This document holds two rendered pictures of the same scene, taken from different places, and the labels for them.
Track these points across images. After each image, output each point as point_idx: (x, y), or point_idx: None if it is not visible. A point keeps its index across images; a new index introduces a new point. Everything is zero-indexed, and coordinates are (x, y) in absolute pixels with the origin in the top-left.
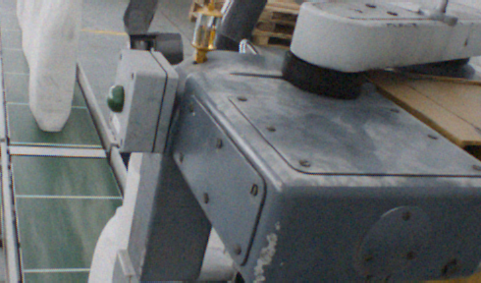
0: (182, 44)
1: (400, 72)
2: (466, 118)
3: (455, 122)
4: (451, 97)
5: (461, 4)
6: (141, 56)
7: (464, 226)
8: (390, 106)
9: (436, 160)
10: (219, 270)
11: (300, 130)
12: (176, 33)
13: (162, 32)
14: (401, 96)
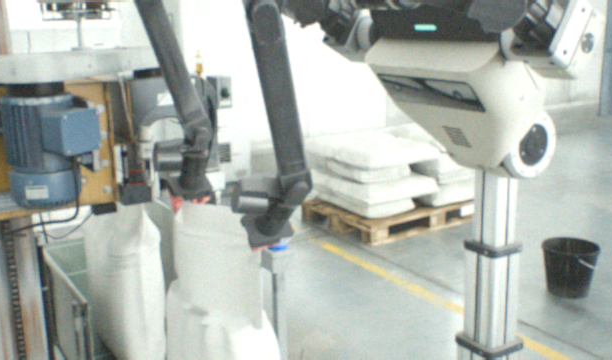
0: (235, 185)
1: (95, 81)
2: (84, 79)
3: (96, 76)
4: (76, 82)
5: (4, 57)
6: (221, 75)
7: None
8: (123, 76)
9: (123, 72)
10: (176, 173)
11: None
12: (245, 178)
13: (260, 179)
14: (112, 77)
